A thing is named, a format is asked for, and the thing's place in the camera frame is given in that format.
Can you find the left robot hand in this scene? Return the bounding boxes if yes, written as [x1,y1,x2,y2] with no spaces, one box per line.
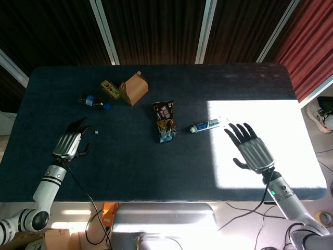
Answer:
[52,117,93,163]

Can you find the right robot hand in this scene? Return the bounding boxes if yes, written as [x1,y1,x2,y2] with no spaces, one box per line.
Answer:
[224,122,276,174]

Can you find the dark cola bottle blue label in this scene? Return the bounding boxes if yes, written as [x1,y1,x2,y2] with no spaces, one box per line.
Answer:
[77,95,112,111]

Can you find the white blue toothpaste tube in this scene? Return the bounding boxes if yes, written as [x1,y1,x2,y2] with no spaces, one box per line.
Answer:
[189,116,229,133]

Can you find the white sneaker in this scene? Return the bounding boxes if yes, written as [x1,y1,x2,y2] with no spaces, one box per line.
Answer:
[305,103,333,134]

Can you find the dark blue table mat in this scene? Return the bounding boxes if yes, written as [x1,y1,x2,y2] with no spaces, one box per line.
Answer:
[0,64,328,203]

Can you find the orange plastic part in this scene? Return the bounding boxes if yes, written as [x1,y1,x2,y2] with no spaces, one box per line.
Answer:
[101,202,118,235]

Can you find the brown cardboard gable box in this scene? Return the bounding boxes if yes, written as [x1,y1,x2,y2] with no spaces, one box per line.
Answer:
[119,71,149,107]

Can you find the tape roll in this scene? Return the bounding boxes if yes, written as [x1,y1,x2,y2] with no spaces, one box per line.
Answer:
[315,210,332,225]

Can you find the dark snack bag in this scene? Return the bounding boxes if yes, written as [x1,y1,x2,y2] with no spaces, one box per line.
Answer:
[151,100,179,144]

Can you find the silver robot torso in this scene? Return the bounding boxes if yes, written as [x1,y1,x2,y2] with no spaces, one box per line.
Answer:
[109,202,219,250]

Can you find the red curtain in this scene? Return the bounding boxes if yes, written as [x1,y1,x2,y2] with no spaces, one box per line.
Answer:
[273,0,333,103]

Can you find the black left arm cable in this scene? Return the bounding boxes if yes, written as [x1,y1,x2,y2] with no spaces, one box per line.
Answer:
[62,162,113,250]

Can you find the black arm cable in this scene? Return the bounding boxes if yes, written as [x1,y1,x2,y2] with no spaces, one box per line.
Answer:
[217,169,276,232]
[62,162,113,250]

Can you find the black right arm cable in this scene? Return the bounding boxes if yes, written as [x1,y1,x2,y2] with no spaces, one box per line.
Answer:
[217,169,276,232]

